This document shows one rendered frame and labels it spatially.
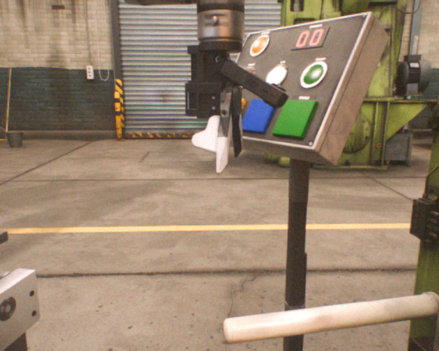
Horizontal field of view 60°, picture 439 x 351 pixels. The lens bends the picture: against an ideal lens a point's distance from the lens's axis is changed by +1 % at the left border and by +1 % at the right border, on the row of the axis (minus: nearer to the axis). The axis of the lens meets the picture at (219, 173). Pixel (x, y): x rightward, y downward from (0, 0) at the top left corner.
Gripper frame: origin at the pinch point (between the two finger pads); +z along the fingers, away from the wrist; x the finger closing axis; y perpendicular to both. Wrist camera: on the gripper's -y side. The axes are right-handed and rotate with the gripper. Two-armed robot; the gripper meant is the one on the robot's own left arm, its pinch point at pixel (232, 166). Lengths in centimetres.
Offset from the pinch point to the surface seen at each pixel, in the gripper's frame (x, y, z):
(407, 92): -497, -139, -6
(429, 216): -18.3, -36.9, 12.4
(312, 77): -14.6, -12.6, -14.9
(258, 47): -30.8, 0.1, -22.3
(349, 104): -12.4, -19.5, -9.9
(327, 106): -9.0, -15.4, -9.8
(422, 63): -510, -157, -45
